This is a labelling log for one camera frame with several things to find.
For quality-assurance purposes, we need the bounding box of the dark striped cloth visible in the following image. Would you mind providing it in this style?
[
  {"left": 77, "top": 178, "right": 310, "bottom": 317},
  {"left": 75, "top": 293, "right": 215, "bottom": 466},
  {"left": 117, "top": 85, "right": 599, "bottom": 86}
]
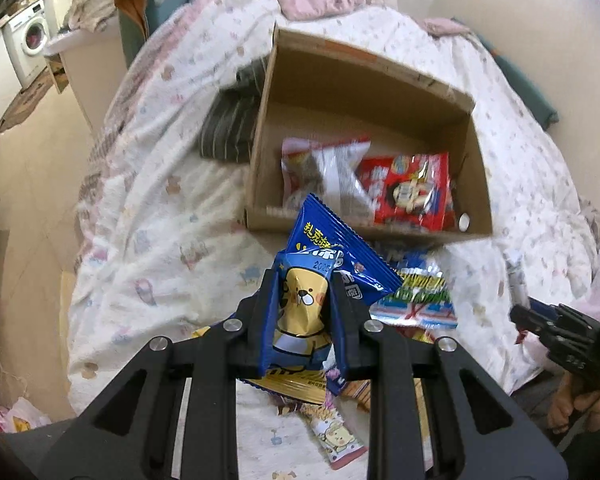
[{"left": 198, "top": 56, "right": 268, "bottom": 164}]

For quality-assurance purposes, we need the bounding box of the white patterned bed quilt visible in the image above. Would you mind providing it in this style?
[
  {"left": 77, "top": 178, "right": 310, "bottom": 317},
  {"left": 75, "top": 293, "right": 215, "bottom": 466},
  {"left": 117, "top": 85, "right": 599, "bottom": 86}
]
[{"left": 67, "top": 0, "right": 597, "bottom": 411}]

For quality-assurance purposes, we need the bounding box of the small cartoon snack packet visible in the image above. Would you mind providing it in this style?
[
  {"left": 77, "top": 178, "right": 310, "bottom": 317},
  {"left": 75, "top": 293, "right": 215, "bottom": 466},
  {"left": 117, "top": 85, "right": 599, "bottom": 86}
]
[{"left": 300, "top": 401, "right": 367, "bottom": 470}]

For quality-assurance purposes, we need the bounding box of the person's right hand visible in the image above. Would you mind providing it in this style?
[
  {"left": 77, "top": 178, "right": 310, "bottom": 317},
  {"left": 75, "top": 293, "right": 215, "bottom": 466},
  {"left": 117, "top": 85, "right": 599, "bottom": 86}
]
[{"left": 547, "top": 372, "right": 600, "bottom": 434}]

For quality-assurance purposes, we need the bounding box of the blue green lettered snack bag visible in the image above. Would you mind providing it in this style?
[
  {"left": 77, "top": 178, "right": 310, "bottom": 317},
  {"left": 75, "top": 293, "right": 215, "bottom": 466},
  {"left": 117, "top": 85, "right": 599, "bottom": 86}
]
[{"left": 370, "top": 246, "right": 457, "bottom": 330}]

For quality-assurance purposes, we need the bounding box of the white red snack bag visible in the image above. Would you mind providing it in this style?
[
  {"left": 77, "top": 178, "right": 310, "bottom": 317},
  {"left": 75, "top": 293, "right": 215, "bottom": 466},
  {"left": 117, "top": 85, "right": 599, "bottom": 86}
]
[{"left": 280, "top": 138, "right": 375, "bottom": 221}]

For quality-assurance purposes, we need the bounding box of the white washing machine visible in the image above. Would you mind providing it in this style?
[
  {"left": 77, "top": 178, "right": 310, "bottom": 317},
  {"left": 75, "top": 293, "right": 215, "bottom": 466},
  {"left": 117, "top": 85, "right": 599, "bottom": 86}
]
[{"left": 3, "top": 0, "right": 50, "bottom": 90}]

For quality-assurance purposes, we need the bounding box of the gold snack packet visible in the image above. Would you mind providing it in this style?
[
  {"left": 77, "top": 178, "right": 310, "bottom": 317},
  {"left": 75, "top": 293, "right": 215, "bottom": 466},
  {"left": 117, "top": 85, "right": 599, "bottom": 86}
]
[{"left": 244, "top": 368, "right": 326, "bottom": 404}]

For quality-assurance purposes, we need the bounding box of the red cartoon snack bag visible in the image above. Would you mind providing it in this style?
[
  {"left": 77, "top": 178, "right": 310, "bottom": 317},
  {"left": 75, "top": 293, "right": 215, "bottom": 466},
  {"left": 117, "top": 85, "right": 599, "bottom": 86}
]
[{"left": 356, "top": 153, "right": 456, "bottom": 232}]

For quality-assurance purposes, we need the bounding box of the blue bear snack bag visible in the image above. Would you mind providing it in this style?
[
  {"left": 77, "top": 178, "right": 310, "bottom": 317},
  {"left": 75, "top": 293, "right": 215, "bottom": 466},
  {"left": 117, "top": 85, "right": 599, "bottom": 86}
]
[{"left": 263, "top": 194, "right": 402, "bottom": 373}]

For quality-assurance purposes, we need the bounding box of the brown cardboard box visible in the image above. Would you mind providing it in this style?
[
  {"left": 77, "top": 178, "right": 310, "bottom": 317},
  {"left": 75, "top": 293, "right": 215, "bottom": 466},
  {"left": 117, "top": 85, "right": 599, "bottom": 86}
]
[{"left": 245, "top": 27, "right": 493, "bottom": 246}]

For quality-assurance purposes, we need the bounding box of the pink blanket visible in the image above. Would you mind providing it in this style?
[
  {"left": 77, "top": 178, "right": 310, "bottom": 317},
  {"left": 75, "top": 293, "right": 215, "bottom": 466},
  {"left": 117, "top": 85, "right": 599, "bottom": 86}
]
[{"left": 189, "top": 0, "right": 474, "bottom": 39}]

